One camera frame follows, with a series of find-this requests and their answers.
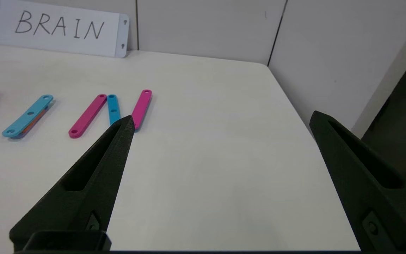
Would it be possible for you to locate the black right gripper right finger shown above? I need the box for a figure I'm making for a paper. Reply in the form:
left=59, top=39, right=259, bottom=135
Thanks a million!
left=309, top=110, right=406, bottom=253

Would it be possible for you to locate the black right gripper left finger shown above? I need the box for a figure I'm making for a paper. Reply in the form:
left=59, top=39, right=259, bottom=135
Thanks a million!
left=8, top=115, right=135, bottom=244

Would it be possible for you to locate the pink strip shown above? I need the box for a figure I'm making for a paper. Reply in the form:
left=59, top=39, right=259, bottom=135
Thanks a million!
left=131, top=89, right=153, bottom=130
left=68, top=94, right=107, bottom=139

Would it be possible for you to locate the short blue strip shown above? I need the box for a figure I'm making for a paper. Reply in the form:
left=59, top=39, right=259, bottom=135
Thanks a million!
left=107, top=94, right=121, bottom=126

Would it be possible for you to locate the white BRAIN word card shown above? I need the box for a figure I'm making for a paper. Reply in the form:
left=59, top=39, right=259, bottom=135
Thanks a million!
left=0, top=0, right=130, bottom=59

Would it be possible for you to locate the blue strip with middle hole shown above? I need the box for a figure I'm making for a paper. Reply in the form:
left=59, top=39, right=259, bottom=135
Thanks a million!
left=1, top=94, right=54, bottom=139

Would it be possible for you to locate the white perforated frame post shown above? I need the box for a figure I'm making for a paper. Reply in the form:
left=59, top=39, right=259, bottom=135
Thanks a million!
left=351, top=11, right=406, bottom=139

